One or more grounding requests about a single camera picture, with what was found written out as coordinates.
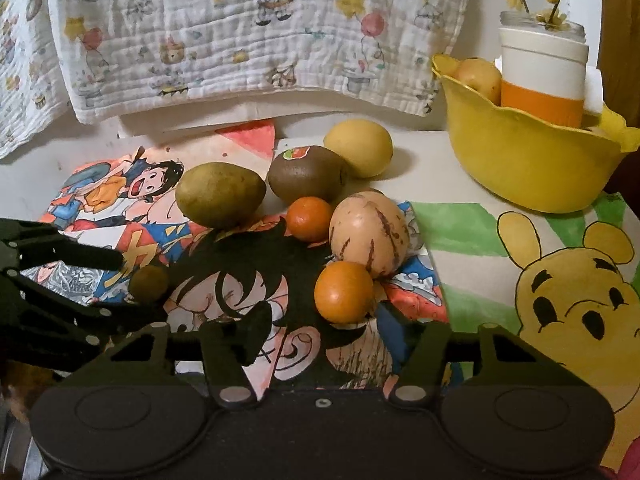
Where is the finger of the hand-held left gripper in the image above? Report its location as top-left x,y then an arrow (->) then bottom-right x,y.
0,216 -> 127,273
0,270 -> 169,367

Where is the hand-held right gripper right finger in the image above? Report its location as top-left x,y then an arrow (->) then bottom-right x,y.
387,317 -> 527,407

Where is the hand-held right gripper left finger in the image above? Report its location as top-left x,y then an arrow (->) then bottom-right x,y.
107,304 -> 275,407

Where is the small brown round fruit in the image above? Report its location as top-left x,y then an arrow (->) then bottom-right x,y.
129,265 -> 169,304

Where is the orange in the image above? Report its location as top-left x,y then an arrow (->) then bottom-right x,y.
314,261 -> 376,324

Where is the yellow lemon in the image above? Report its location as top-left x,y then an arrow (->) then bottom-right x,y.
323,119 -> 394,178

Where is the yellow plastic bowl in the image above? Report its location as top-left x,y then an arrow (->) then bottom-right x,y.
431,53 -> 640,214

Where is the spiky black hair drawing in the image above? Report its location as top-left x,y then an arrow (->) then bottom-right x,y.
30,200 -> 451,392

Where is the small tangerine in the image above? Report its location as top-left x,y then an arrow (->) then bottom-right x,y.
286,196 -> 334,242

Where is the striped pepino melon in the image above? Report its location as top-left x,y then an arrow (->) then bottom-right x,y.
328,190 -> 411,279

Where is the green mango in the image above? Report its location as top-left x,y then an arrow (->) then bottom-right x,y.
175,161 -> 267,229

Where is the brown kiwi with sticker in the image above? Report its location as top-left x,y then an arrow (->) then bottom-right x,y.
267,145 -> 349,204

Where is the red cloth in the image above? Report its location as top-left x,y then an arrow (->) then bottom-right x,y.
597,457 -> 640,480

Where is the printed quilted blanket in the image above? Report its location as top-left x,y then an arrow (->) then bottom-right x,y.
0,0 -> 471,160

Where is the egg in bowl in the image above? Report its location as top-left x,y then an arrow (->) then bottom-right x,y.
452,57 -> 503,106

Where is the white and orange cup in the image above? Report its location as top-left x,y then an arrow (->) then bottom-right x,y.
499,26 -> 590,129

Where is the white tissue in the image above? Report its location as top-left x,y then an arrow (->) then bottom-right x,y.
582,64 -> 609,112

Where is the brown wooden board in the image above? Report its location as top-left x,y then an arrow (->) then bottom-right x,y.
599,0 -> 640,107

